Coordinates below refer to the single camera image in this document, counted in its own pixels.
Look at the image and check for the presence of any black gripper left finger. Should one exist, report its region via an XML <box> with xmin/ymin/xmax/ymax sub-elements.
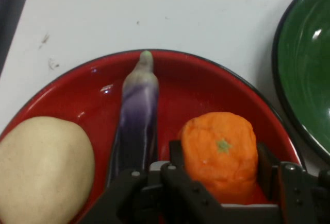
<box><xmin>89</xmin><ymin>139</ymin><xmax>222</xmax><ymax>224</ymax></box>

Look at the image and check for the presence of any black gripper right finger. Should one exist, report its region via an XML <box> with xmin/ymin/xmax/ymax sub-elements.
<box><xmin>256</xmin><ymin>142</ymin><xmax>330</xmax><ymax>224</ymax></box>

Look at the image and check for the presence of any orange toy carrot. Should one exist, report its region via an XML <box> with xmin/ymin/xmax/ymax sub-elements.
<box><xmin>178</xmin><ymin>111</ymin><xmax>271</xmax><ymax>206</ymax></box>

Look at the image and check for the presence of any purple toy eggplant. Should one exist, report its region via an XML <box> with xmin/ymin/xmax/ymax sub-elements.
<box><xmin>107</xmin><ymin>50</ymin><xmax>160</xmax><ymax>186</ymax></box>

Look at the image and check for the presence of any red enamel plate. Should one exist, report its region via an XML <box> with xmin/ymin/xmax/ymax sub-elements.
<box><xmin>0</xmin><ymin>49</ymin><xmax>307</xmax><ymax>224</ymax></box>

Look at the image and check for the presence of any green enamel plate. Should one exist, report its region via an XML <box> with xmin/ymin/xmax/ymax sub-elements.
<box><xmin>272</xmin><ymin>0</ymin><xmax>330</xmax><ymax>164</ymax></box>

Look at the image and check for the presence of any beige toy potato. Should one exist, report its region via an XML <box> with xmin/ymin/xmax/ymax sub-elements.
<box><xmin>0</xmin><ymin>116</ymin><xmax>95</xmax><ymax>224</ymax></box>

